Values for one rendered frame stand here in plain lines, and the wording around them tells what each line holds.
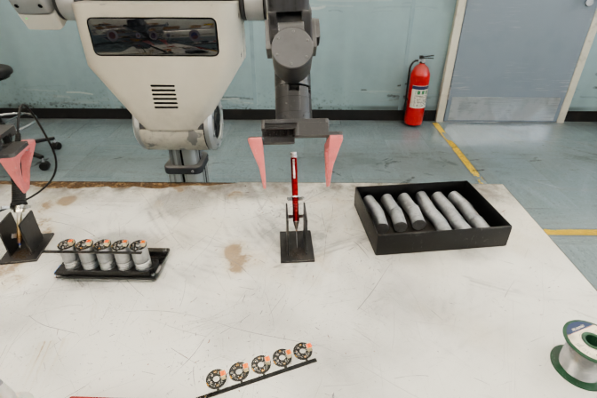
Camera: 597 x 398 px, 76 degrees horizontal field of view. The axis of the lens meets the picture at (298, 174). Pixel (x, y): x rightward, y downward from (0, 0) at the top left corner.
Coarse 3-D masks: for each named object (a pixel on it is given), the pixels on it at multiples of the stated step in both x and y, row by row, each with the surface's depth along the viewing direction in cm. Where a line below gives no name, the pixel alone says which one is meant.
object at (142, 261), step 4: (136, 244) 59; (136, 248) 58; (144, 248) 58; (144, 252) 58; (148, 252) 60; (132, 256) 59; (136, 256) 58; (140, 256) 58; (144, 256) 59; (148, 256) 60; (136, 260) 59; (140, 260) 59; (144, 260) 59; (148, 260) 60; (136, 264) 59; (140, 264) 59; (144, 264) 59; (148, 264) 60; (136, 268) 60; (140, 268) 59; (144, 268) 60
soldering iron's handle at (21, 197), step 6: (18, 132) 67; (18, 138) 66; (12, 180) 65; (12, 186) 65; (12, 192) 65; (18, 192) 65; (12, 198) 65; (18, 198) 65; (24, 198) 66; (12, 204) 64; (18, 204) 65
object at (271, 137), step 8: (256, 136) 58; (264, 136) 60; (272, 136) 60; (280, 136) 60; (288, 136) 61; (256, 144) 56; (264, 144) 62; (272, 144) 62; (280, 144) 62; (288, 144) 63; (256, 152) 56; (256, 160) 56; (264, 160) 60; (264, 168) 57; (264, 176) 57; (264, 184) 57
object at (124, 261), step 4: (120, 244) 59; (128, 248) 59; (116, 256) 58; (120, 256) 58; (124, 256) 59; (128, 256) 59; (116, 260) 59; (120, 260) 59; (124, 260) 59; (128, 260) 59; (132, 260) 60; (120, 264) 59; (124, 264) 59; (128, 264) 60; (132, 264) 60; (120, 268) 60; (124, 268) 60; (128, 268) 60
